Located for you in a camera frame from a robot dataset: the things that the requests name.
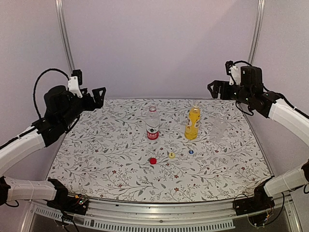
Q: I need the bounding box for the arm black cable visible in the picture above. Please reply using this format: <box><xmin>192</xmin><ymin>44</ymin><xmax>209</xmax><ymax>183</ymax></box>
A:
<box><xmin>231</xmin><ymin>60</ymin><xmax>253</xmax><ymax>67</ymax></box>
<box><xmin>33</xmin><ymin>68</ymin><xmax>71</xmax><ymax>119</ymax></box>

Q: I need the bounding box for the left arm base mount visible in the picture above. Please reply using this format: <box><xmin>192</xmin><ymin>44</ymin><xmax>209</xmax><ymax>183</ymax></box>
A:
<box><xmin>46</xmin><ymin>179</ymin><xmax>89</xmax><ymax>216</ymax></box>

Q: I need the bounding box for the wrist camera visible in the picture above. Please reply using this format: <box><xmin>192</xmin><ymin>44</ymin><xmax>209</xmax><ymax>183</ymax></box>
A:
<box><xmin>68</xmin><ymin>69</ymin><xmax>83</xmax><ymax>98</ymax></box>
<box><xmin>225</xmin><ymin>60</ymin><xmax>241</xmax><ymax>85</ymax></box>

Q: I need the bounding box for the floral patterned table mat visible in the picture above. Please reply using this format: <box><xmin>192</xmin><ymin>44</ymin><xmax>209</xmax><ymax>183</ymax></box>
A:
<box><xmin>48</xmin><ymin>99</ymin><xmax>272</xmax><ymax>203</ymax></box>

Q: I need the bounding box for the yellow juice bottle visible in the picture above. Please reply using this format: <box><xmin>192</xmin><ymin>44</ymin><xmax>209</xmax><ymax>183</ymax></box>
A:
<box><xmin>184</xmin><ymin>101</ymin><xmax>200</xmax><ymax>140</ymax></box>

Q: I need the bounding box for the yellow bottle cap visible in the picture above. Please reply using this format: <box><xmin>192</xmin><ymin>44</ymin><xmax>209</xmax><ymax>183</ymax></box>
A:
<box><xmin>169</xmin><ymin>153</ymin><xmax>175</xmax><ymax>159</ymax></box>

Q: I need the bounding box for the red bottle cap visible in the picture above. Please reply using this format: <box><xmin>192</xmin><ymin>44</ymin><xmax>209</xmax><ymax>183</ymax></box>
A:
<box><xmin>149</xmin><ymin>158</ymin><xmax>157</xmax><ymax>165</ymax></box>

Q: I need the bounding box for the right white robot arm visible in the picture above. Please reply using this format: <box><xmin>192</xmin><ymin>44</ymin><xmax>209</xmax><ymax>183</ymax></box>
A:
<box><xmin>207</xmin><ymin>62</ymin><xmax>309</xmax><ymax>211</ymax></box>

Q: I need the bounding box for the left aluminium frame post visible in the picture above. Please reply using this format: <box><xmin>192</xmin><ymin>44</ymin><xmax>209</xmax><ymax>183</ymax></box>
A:
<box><xmin>55</xmin><ymin>0</ymin><xmax>75</xmax><ymax>72</ymax></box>

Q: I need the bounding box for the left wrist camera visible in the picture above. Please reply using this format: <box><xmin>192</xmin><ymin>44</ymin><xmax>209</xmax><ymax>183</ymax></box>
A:
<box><xmin>68</xmin><ymin>69</ymin><xmax>83</xmax><ymax>98</ymax></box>

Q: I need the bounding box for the red cap water bottle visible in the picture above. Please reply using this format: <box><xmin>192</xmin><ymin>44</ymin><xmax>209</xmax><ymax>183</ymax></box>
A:
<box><xmin>145</xmin><ymin>105</ymin><xmax>160</xmax><ymax>140</ymax></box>

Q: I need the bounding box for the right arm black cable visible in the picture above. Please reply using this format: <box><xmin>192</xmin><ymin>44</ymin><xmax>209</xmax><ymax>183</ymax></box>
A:
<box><xmin>231</xmin><ymin>60</ymin><xmax>253</xmax><ymax>67</ymax></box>

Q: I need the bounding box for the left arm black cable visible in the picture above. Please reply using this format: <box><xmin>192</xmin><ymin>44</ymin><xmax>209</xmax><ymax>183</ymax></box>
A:
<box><xmin>33</xmin><ymin>68</ymin><xmax>71</xmax><ymax>119</ymax></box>

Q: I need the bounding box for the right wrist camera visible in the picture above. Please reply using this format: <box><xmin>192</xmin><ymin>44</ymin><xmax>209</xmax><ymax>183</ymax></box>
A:
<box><xmin>225</xmin><ymin>60</ymin><xmax>241</xmax><ymax>85</ymax></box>

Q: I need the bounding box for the clear plastic bottle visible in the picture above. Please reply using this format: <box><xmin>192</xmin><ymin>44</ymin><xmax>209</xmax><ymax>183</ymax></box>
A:
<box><xmin>210</xmin><ymin>109</ymin><xmax>227</xmax><ymax>143</ymax></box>

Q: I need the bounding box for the front aluminium rail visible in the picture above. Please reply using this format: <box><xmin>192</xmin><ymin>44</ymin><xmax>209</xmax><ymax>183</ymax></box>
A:
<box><xmin>21</xmin><ymin>195</ymin><xmax>304</xmax><ymax>232</ymax></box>

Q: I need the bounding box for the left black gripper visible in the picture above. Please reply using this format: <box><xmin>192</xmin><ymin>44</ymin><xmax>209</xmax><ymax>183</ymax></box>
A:
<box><xmin>60</xmin><ymin>87</ymin><xmax>106</xmax><ymax>128</ymax></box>

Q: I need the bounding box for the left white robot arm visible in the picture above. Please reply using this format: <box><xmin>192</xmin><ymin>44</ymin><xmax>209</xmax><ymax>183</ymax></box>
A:
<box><xmin>0</xmin><ymin>86</ymin><xmax>106</xmax><ymax>210</ymax></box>

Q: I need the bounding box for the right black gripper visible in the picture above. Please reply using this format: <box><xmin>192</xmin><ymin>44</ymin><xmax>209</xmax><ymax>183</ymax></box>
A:
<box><xmin>208</xmin><ymin>80</ymin><xmax>253</xmax><ymax>105</ymax></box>

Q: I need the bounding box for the right aluminium frame post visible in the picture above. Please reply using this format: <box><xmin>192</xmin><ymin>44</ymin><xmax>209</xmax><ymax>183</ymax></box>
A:
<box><xmin>248</xmin><ymin>0</ymin><xmax>265</xmax><ymax>64</ymax></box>

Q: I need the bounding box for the aluminium frame post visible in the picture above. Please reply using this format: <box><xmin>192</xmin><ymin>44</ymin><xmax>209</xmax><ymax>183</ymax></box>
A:
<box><xmin>55</xmin><ymin>0</ymin><xmax>75</xmax><ymax>72</ymax></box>
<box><xmin>248</xmin><ymin>0</ymin><xmax>265</xmax><ymax>64</ymax></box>

